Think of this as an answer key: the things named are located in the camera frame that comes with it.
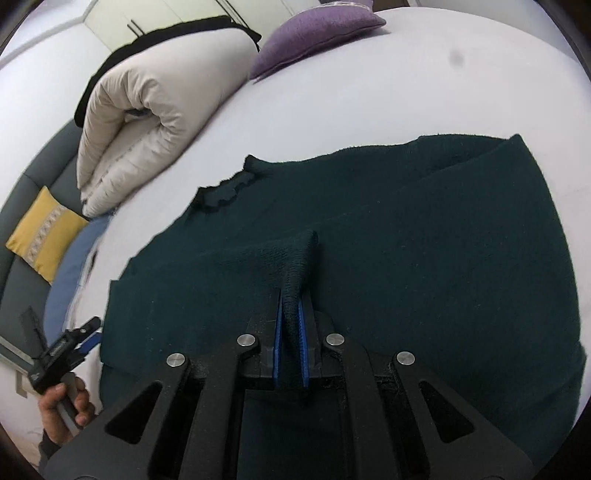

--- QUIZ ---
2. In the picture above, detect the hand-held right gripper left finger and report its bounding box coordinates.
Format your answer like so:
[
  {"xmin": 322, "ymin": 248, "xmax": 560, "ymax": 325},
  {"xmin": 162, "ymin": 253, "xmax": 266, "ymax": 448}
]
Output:
[{"xmin": 44, "ymin": 286, "xmax": 283, "ymax": 480}]

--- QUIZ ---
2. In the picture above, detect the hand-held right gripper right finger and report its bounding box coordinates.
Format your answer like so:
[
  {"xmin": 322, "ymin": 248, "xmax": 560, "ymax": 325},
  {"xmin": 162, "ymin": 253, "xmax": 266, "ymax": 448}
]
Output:
[{"xmin": 298, "ymin": 294, "xmax": 536, "ymax": 480}]

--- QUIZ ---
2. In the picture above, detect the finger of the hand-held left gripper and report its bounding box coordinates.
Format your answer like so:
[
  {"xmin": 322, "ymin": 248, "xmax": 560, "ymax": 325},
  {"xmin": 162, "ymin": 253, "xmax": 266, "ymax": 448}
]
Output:
[
  {"xmin": 18, "ymin": 307, "xmax": 48, "ymax": 358},
  {"xmin": 68, "ymin": 316, "xmax": 102, "ymax": 358}
]

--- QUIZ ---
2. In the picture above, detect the dark green knit sweater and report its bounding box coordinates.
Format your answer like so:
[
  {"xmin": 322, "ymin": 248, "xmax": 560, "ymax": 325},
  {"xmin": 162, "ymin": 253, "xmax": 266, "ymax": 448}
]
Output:
[{"xmin": 99, "ymin": 134, "xmax": 587, "ymax": 472}]

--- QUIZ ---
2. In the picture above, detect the person's left forearm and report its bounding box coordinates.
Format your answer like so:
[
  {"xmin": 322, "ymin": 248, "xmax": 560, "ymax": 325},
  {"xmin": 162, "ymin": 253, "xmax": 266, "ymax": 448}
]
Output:
[{"xmin": 36, "ymin": 428, "xmax": 65, "ymax": 474}]

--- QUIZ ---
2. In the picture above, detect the person's left hand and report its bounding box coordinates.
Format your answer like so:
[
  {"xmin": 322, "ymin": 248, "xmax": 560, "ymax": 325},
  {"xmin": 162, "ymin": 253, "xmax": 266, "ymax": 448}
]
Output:
[{"xmin": 38, "ymin": 376, "xmax": 96, "ymax": 446}]

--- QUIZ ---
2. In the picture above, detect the blue pillow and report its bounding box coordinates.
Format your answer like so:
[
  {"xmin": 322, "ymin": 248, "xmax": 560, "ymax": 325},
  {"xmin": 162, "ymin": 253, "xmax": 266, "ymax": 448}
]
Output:
[{"xmin": 44, "ymin": 215, "xmax": 112, "ymax": 344}]

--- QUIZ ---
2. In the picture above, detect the yellow patterned pillow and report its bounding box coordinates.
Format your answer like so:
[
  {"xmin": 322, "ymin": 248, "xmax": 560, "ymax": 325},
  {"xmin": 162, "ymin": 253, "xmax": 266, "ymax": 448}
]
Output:
[{"xmin": 6, "ymin": 185, "xmax": 89, "ymax": 284}]

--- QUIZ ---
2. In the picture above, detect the grey padded headboard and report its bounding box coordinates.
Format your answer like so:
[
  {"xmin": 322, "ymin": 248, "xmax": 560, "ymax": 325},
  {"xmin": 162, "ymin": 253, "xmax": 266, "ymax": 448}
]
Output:
[{"xmin": 0, "ymin": 120, "xmax": 86, "ymax": 370}]

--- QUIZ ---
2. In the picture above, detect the folded beige duvet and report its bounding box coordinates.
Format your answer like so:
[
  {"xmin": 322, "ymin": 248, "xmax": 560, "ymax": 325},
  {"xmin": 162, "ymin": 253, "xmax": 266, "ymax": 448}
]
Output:
[{"xmin": 76, "ymin": 21, "xmax": 259, "ymax": 217}]

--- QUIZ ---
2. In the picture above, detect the bed with white sheet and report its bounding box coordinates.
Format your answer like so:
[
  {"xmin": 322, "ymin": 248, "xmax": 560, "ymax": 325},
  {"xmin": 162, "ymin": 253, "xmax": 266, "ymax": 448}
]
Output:
[{"xmin": 0, "ymin": 4, "xmax": 591, "ymax": 444}]

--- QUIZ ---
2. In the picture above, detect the purple pillow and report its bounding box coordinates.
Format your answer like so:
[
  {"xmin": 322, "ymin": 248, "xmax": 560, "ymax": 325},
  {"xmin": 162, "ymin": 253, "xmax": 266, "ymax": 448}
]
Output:
[{"xmin": 249, "ymin": 0, "xmax": 387, "ymax": 83}]

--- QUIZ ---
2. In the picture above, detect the black blanket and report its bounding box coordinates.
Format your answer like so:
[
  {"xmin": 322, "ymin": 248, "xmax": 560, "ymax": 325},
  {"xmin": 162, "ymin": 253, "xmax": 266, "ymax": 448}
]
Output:
[{"xmin": 74, "ymin": 15, "xmax": 263, "ymax": 127}]

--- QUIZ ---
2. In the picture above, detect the white wardrobe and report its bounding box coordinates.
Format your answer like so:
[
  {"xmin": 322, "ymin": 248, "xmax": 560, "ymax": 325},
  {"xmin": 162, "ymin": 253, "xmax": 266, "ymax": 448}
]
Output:
[{"xmin": 83, "ymin": 0, "xmax": 324, "ymax": 37}]

